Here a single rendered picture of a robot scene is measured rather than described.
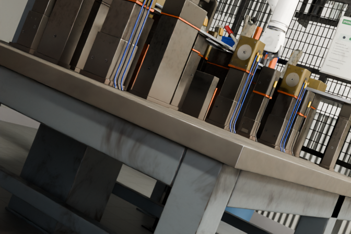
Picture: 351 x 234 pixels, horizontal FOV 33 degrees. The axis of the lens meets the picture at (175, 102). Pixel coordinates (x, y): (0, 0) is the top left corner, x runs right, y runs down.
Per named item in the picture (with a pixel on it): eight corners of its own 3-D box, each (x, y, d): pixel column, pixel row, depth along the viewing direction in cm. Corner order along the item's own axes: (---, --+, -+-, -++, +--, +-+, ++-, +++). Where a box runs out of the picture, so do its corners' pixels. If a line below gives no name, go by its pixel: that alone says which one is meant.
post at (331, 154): (328, 170, 248) (354, 105, 248) (318, 165, 251) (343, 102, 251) (333, 172, 252) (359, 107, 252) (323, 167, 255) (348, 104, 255)
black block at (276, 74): (254, 142, 231) (282, 71, 231) (234, 133, 237) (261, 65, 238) (260, 144, 235) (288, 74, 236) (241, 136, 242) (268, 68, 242)
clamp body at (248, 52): (229, 132, 213) (265, 41, 214) (203, 122, 221) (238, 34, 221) (238, 136, 219) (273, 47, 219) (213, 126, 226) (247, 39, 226)
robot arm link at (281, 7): (269, 22, 269) (270, 18, 260) (280, -5, 269) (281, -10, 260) (287, 28, 268) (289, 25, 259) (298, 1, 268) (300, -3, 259)
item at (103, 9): (74, 71, 182) (109, -18, 182) (63, 67, 185) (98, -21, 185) (85, 75, 186) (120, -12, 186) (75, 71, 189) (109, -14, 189)
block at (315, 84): (291, 154, 271) (320, 80, 271) (277, 149, 276) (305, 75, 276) (299, 158, 277) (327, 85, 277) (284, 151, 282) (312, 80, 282)
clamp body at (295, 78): (279, 152, 239) (312, 70, 239) (255, 142, 246) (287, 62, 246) (287, 154, 244) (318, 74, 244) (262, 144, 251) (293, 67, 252)
